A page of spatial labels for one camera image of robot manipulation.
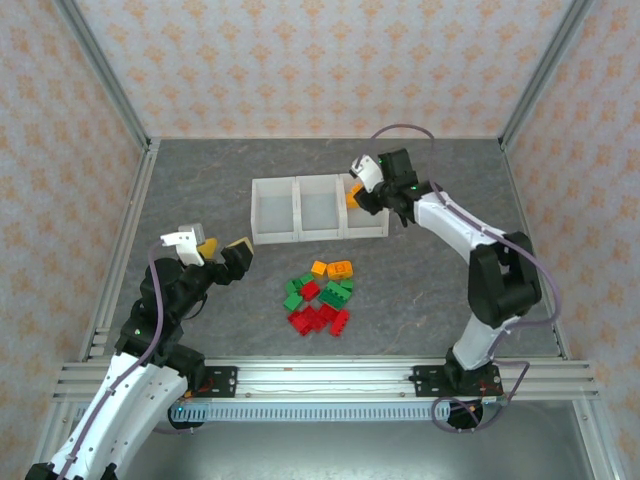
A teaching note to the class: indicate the large orange lego brick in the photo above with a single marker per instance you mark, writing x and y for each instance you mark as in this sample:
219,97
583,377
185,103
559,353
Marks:
340,270

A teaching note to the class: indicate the large green lego brick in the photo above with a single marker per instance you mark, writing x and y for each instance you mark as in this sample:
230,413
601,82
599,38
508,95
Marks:
334,294

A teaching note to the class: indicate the long red lego brick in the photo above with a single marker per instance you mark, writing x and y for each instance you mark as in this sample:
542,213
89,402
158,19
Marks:
341,323

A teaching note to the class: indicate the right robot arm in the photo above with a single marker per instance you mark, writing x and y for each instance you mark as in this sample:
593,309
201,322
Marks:
450,220

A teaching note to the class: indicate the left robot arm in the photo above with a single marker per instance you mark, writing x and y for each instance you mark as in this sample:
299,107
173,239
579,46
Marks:
125,400

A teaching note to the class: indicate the aluminium side rail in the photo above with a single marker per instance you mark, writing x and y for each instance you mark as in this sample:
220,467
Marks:
120,250
520,200

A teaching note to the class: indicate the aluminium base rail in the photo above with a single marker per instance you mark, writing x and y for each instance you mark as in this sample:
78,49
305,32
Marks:
325,375

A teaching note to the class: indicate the aluminium frame leg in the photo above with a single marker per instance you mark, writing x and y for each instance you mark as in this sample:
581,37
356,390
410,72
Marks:
592,440
55,425

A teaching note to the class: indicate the aluminium frame post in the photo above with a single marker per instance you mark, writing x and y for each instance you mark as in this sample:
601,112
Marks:
105,75
545,72

